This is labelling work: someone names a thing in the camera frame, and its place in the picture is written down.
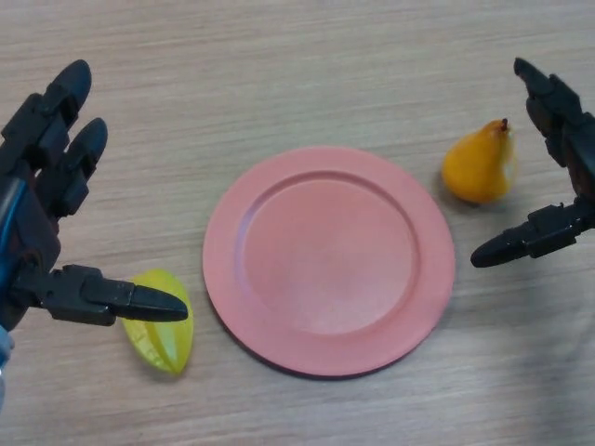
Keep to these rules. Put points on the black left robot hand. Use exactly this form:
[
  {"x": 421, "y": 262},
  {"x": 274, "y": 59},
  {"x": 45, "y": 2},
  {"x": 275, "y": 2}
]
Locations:
[{"x": 32, "y": 232}]

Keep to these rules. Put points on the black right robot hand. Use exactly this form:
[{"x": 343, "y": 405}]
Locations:
[{"x": 576, "y": 148}]

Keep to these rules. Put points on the yellow orange pear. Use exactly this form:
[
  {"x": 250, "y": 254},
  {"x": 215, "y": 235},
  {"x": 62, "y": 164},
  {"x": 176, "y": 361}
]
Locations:
[{"x": 476, "y": 165}]

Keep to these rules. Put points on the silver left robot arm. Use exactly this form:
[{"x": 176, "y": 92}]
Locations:
[{"x": 3, "y": 358}]

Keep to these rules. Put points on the pink round plate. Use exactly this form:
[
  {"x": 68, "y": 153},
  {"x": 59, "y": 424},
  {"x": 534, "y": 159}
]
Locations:
[{"x": 325, "y": 260}]

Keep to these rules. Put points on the yellow green starfruit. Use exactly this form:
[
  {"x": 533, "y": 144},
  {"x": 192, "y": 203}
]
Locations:
[{"x": 162, "y": 341}]

